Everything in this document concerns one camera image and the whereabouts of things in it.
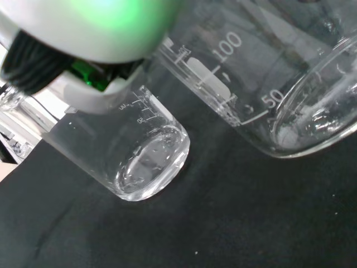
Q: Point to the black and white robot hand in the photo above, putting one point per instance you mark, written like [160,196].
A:
[83,28]

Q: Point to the clear glass beaker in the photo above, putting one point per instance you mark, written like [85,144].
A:
[125,145]

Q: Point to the black bench cloth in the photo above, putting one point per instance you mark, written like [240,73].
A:
[223,217]

